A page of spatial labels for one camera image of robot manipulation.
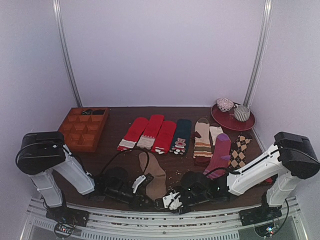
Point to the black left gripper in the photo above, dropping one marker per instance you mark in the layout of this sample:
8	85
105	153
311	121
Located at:
136	204

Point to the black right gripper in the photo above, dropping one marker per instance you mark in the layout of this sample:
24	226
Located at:
188	191

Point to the tan ribbed sock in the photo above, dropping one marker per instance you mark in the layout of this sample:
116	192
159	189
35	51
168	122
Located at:
157	187

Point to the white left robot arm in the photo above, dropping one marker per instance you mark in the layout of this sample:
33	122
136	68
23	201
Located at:
42	153

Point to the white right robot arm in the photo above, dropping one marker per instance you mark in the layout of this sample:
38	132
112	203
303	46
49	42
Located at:
291	158

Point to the red sock spotted cuff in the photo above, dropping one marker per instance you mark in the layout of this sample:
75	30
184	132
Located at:
164	138

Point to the beige brown striped sock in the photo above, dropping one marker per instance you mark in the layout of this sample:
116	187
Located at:
202	151

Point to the dark green monkey sock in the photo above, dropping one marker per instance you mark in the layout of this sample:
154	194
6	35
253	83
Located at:
181	139

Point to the magenta purple sock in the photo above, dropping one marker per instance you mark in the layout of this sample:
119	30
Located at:
215	166

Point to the red sock white cuff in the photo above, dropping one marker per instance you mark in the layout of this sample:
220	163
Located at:
133	134

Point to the red sock beige cuff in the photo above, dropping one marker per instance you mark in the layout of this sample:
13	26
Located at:
151	131

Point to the cream short sock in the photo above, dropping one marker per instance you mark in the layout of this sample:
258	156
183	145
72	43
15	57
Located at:
214	132

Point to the brown argyle sock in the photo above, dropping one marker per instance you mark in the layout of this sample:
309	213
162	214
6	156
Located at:
238	151

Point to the wooden compartment tray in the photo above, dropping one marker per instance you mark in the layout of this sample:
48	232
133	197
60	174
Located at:
82	132

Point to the red round plate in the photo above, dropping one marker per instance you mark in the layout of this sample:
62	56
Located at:
228	120

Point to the striped rolled sock in tray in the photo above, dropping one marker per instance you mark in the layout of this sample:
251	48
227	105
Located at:
87	112

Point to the red orange argyle sock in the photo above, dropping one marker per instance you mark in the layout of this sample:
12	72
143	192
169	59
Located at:
269	181

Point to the white patterned bowl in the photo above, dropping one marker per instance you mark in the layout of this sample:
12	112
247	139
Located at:
224	104

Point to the grey striped mug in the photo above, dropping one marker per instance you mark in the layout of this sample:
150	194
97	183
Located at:
241	113

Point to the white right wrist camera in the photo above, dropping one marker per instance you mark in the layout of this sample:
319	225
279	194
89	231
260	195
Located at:
172	201

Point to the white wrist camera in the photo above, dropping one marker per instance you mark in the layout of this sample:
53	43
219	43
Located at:
140	182
172	201

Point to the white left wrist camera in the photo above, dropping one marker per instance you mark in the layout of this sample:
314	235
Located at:
140	182

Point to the right aluminium frame post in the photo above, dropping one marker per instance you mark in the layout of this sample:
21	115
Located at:
261	47

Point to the aluminium frame post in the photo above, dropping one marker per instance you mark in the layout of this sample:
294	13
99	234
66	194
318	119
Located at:
65	52
261	47

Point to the left aluminium frame post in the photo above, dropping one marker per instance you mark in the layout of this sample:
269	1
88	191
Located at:
65	52

